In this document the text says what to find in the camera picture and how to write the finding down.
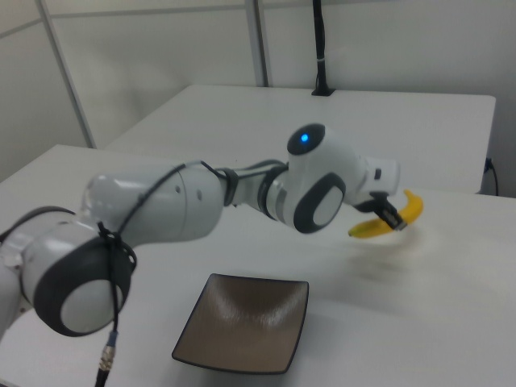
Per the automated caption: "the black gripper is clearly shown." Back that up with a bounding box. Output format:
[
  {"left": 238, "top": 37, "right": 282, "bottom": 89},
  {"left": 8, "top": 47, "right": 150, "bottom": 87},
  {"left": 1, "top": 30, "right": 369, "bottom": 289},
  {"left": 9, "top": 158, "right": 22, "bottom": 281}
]
[{"left": 354, "top": 192, "right": 409, "bottom": 233}]

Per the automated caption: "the yellow banana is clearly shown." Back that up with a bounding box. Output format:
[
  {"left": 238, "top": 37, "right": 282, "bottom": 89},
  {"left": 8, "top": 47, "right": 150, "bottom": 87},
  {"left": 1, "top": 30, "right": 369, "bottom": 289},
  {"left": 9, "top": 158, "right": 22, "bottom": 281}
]
[{"left": 347, "top": 189, "right": 425, "bottom": 241}]

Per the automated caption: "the square brown ceramic plate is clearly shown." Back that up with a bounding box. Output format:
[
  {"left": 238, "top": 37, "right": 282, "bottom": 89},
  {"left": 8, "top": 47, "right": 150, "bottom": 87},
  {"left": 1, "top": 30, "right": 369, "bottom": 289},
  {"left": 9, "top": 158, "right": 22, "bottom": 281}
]
[{"left": 171, "top": 273, "right": 310, "bottom": 375}]

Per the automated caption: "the white background table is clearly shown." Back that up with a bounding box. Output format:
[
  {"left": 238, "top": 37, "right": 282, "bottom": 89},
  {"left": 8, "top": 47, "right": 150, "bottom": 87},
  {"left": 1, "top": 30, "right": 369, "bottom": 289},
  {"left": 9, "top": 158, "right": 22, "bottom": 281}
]
[{"left": 95, "top": 83, "right": 497, "bottom": 195}]

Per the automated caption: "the black wall cable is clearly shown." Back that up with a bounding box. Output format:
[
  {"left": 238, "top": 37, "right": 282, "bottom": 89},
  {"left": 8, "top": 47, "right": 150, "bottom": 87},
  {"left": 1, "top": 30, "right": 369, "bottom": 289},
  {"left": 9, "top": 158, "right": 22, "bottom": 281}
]
[{"left": 485, "top": 156, "right": 500, "bottom": 197}]

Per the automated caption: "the black camera pole with base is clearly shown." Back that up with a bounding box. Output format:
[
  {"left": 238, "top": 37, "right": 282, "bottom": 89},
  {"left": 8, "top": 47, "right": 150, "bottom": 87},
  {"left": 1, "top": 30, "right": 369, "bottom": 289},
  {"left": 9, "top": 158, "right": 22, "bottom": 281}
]
[{"left": 310, "top": 0, "right": 336, "bottom": 98}]

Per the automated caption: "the grey metal partition post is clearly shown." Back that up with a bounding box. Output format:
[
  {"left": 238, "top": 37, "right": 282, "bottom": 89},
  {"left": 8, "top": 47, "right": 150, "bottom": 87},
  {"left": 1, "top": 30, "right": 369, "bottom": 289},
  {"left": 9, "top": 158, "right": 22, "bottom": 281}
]
[{"left": 245, "top": 0, "right": 270, "bottom": 88}]

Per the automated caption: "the dark arm cable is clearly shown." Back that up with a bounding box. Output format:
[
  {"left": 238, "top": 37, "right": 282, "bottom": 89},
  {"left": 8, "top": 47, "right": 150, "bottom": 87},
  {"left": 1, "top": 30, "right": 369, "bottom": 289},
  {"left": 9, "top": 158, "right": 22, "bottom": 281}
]
[{"left": 93, "top": 159, "right": 291, "bottom": 387}]

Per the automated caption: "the slanted grey partition post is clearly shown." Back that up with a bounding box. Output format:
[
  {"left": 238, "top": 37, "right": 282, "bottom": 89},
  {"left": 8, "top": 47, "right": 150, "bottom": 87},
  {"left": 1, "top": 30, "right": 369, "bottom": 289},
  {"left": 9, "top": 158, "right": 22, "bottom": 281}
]
[{"left": 35, "top": 0, "right": 98, "bottom": 150}]

